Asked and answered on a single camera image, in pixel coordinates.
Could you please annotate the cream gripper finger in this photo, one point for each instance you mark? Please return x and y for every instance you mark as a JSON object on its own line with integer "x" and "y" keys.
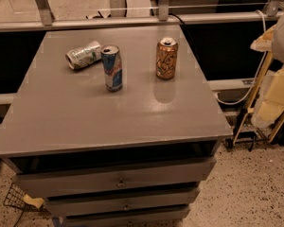
{"x": 270, "y": 103}
{"x": 264, "y": 42}

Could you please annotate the crushed silver green can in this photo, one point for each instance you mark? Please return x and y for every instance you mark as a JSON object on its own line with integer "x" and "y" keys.
{"x": 84, "y": 56}

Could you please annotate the black wire basket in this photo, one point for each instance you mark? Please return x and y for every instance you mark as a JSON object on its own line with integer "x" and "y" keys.
{"x": 14, "y": 199}

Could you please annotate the yellow metal stand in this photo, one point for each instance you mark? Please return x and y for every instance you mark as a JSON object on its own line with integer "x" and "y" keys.
{"x": 248, "y": 108}

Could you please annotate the blue silver redbull can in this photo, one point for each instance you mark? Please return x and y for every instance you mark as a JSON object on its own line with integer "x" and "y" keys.
{"x": 112, "y": 65}

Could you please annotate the grey metal railing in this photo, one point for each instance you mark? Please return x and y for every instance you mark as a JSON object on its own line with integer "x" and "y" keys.
{"x": 26, "y": 15}

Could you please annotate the orange brown drink can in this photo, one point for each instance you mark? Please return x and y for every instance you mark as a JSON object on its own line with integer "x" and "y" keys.
{"x": 166, "y": 58}

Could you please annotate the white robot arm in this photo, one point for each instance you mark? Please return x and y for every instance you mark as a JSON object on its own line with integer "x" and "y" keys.
{"x": 278, "y": 40}

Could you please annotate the grey drawer cabinet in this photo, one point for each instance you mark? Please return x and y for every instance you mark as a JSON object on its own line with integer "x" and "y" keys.
{"x": 113, "y": 159}

